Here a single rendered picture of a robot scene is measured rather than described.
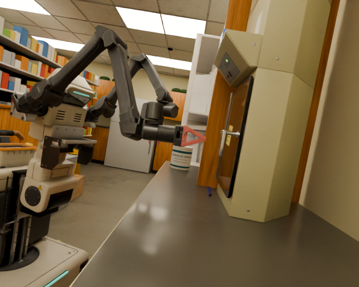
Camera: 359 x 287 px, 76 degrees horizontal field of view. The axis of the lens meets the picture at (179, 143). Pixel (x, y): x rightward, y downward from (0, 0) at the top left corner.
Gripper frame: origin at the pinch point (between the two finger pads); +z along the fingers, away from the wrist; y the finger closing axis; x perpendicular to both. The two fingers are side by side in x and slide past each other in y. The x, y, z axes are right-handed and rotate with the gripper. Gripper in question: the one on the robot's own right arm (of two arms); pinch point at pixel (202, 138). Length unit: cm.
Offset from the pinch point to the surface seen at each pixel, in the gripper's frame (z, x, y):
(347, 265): 35.3, 24.7, -23.9
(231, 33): 4.2, -32.9, -5.7
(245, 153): 13.7, 2.9, -5.2
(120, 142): -166, 37, 484
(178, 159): -8, 15, 65
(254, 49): 11.8, -28.8, -5.6
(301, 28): 24.9, -36.6, -5.7
